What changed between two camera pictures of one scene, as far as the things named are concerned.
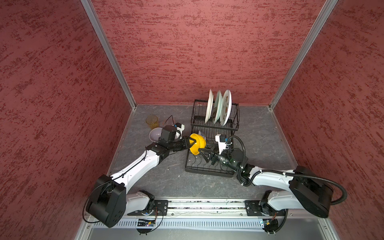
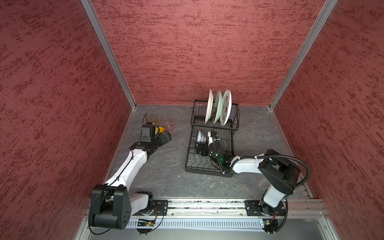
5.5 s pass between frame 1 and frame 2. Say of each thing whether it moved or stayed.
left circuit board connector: stayed
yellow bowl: moved
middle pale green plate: stayed
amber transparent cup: stayed
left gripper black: moved
